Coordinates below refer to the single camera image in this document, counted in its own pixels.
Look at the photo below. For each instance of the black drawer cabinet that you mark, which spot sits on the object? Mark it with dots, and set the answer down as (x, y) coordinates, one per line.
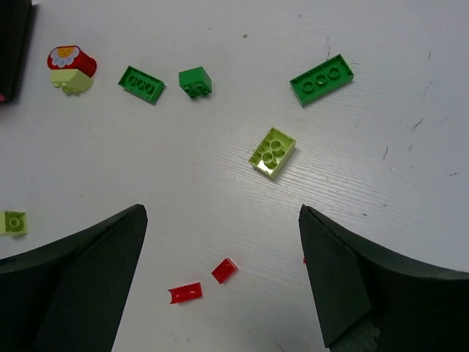
(16, 22)

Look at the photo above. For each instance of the red flower printed lego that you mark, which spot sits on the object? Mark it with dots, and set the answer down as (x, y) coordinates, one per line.
(71, 57)

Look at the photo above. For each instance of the red curved lego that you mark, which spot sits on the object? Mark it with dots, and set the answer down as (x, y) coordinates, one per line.
(186, 293)

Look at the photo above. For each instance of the light green curved lego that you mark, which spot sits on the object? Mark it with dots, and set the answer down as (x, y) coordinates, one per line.
(71, 81)

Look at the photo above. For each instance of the light green small lego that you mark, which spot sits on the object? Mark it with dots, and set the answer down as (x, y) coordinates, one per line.
(13, 224)

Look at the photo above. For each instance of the dark green long lego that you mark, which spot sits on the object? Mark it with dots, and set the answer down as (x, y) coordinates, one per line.
(321, 80)

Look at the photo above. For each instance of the dark green 2x4 lego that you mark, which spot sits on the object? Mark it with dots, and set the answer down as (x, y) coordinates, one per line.
(142, 85)

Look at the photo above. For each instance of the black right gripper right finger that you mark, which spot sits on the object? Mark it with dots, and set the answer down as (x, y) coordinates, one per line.
(369, 298)

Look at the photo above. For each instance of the light green 2x3 lego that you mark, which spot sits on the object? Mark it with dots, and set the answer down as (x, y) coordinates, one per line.
(272, 153)

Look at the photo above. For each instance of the red small square lego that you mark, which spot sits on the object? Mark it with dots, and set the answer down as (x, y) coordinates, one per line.
(225, 269)

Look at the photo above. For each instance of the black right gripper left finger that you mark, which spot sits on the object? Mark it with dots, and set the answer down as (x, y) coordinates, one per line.
(69, 295)

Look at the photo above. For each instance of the dark green small lego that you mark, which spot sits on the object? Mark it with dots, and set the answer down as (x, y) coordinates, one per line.
(195, 82)

